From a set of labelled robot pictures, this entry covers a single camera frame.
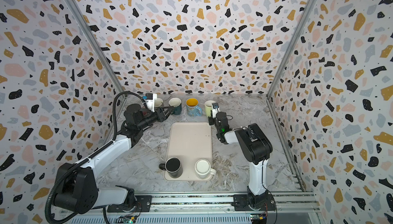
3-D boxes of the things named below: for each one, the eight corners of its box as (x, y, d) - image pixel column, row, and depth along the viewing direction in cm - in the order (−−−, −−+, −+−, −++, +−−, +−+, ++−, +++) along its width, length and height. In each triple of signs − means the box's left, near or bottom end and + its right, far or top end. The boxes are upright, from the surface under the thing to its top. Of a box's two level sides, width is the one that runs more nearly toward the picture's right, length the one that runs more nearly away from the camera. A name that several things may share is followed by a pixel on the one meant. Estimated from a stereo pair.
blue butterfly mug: (190, 121, 108) (189, 111, 100) (185, 109, 115) (184, 99, 107) (201, 117, 111) (201, 107, 102) (196, 106, 117) (196, 96, 109)
